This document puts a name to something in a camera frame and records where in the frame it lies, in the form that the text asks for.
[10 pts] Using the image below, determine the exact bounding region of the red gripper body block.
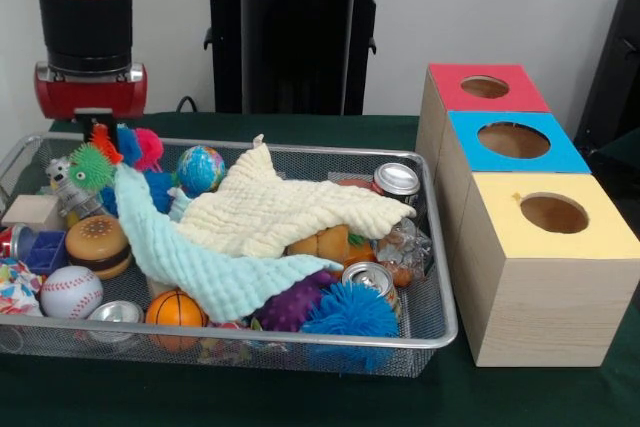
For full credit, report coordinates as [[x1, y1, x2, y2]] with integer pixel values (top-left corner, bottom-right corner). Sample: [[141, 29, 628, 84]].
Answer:
[[33, 61, 149, 124]]

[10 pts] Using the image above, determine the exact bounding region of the wooden box with three holes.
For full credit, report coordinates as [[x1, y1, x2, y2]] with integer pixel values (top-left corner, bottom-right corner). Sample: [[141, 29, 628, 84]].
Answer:
[[414, 63, 640, 368]]

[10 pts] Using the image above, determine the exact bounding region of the cream waffle cloth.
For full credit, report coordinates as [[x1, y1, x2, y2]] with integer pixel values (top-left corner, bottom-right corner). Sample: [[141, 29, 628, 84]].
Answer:
[[169, 134, 418, 259]]

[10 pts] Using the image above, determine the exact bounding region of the toy hamburger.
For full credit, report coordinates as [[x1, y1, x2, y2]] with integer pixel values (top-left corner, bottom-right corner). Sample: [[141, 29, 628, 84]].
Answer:
[[64, 215, 134, 281]]

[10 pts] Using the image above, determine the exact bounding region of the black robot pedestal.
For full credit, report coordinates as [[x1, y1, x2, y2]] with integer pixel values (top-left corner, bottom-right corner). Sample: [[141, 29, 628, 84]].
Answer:
[[193, 0, 403, 116]]

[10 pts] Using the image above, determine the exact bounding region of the blue furry monster toy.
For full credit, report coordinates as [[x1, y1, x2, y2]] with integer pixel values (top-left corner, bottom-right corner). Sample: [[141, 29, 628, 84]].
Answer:
[[301, 281, 401, 339]]

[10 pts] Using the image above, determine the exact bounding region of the plain wooden cube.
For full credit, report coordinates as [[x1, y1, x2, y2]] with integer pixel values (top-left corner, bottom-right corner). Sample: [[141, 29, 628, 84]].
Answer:
[[1, 195, 62, 229]]

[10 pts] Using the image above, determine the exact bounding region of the dark green side table cloth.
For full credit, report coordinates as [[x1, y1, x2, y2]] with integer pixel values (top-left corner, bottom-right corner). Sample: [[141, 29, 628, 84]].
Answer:
[[589, 126, 640, 213]]

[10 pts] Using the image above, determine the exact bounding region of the blue green globe ball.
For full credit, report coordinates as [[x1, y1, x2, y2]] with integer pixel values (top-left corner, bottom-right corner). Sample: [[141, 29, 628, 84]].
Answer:
[[175, 145, 227, 193]]

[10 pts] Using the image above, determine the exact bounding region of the clear packet of orange snacks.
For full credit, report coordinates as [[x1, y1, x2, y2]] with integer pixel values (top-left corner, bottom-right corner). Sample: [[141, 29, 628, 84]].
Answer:
[[374, 219, 434, 288]]

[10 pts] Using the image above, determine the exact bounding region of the small white baseball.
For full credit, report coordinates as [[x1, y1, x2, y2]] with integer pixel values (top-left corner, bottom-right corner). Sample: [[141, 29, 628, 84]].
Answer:
[[39, 265, 105, 321]]

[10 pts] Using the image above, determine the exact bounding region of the mint waffle cloth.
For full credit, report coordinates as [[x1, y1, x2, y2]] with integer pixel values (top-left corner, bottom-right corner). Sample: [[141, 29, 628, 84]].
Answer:
[[113, 164, 345, 324]]

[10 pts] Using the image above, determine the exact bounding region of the small orange basketball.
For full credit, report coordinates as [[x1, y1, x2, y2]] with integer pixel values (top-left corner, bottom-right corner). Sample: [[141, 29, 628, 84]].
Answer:
[[144, 289, 210, 352]]

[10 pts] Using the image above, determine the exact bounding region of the shallow wire mesh bin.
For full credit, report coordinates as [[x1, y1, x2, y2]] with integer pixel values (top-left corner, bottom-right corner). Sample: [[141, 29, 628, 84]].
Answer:
[[0, 132, 459, 380]]

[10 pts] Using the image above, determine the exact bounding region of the multicolour spiky caterpillar toy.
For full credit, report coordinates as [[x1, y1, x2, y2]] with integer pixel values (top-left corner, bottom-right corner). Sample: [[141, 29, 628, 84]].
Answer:
[[67, 124, 165, 193]]

